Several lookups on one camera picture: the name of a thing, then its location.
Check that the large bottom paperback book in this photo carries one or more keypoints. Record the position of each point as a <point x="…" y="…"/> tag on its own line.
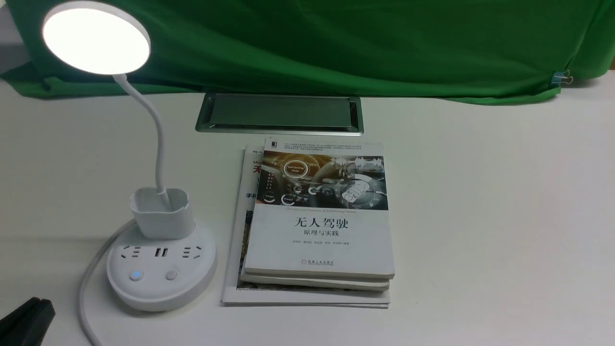
<point x="238" y="292"/>

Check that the blue binder clip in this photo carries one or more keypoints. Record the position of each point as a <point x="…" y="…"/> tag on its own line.
<point x="560" y="79"/>

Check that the green backdrop cloth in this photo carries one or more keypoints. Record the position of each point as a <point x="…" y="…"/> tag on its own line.
<point x="488" y="52"/>

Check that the white middle book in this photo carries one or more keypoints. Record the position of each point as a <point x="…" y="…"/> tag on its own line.
<point x="293" y="283"/>

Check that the metal desk cable hatch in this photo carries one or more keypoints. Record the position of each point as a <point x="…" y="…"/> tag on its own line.
<point x="280" y="114"/>

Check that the white book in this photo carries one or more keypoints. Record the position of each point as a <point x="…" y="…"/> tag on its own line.
<point x="293" y="283"/>
<point x="321" y="210"/>

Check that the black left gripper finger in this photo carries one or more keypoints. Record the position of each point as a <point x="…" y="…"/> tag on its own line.
<point x="28" y="324"/>

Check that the white desk lamp with sockets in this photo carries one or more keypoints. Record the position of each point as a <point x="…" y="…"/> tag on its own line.
<point x="162" y="259"/>

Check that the white top book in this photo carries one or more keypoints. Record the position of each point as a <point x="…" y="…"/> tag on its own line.
<point x="321" y="210"/>

